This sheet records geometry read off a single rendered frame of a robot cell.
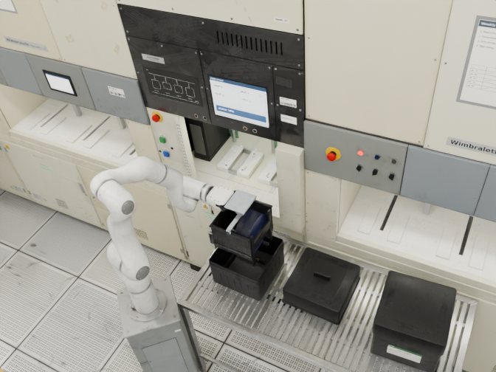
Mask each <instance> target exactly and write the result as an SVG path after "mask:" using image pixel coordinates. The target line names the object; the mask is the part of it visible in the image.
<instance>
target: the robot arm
mask: <svg viewBox="0 0 496 372"><path fill-rule="evenodd" d="M143 180H147V181H149V182H153V183H154V184H157V185H160V186H163V187H166V189H167V195H168V199H169V201H170V202H171V204H172V205H173V206H174V207H176V208H177V209H179V210H182V211H185V212H188V213H192V212H193V211H194V210H195V209H196V205H197V203H198V201H199V200H201V201H203V202H207V203H208V204H209V205H211V206H213V207H214V208H217V209H219V210H221V211H222V212H224V211H225V210H229V209H227V208H225V207H224V206H225V205H226V203H227V202H228V201H229V200H230V198H231V197H232V196H233V194H234V193H235V192H236V190H231V189H228V188H225V187H218V186H215V187H213V185H211V184H208V183H206V182H202V181H199V180H197V179H193V178H190V177H188V176H183V175H182V174H181V173H180V172H179V171H177V170H175V169H173V168H171V167H169V166H167V165H164V164H162V163H161V162H157V161H156V160H154V159H151V158H149V157H146V156H138V157H136V158H134V159H132V160H131V161H130V162H128V163H126V164H125V165H123V166H121V167H119V168H115V169H111V170H105V171H102V172H100V173H99V174H97V175H96V176H95V177H94V178H93V179H92V180H91V182H90V191H91V192H92V194H93V195H94V197H95V198H97V199H98V200H99V201H100V202H102V203H103V204H104V205H105V206H106V207H107V208H108V210H109V211H110V213H111V214H110V215H109V216H108V218H107V226H108V231H109V233H110V236H111V239H112V242H111V243H110V244H109V246H108V248H107V258H108V261H109V263H110V264H111V266H112V267H113V269H114V271H115V272H116V273H117V274H118V276H119V277H120V279H121V280H122V282H123V283H124V284H125V287H126V289H127V291H128V293H129V296H130V298H131V299H130V300H129V303H128V312H129V314H130V315H131V317H132V318H134V319H135V320H137V321H140V322H148V321H152V320H154V319H156V318H157V317H158V316H160V315H161V314H162V312H163V311H164V310H165V307H166V303H167V300H166V297H165V294H164V293H163V292H162V291H161V290H159V289H157V288H154V285H153V283H152V280H151V277H150V275H149V272H150V269H151V264H150V261H149V259H148V256H147V255H146V253H145V250H144V249H143V248H142V245H141V243H140V242H139V240H138V238H137V236H136V234H135V232H134V228H133V224H132V220H131V216H132V215H133V214H134V212H135V211H136V208H137V205H136V202H135V200H134V197H133V196H132V195H131V194H130V193H129V192H128V191H127V190H126V189H125V188H124V187H123V186H121V185H124V184H131V183H135V182H141V181H143ZM182 194H183V195H182Z"/></svg>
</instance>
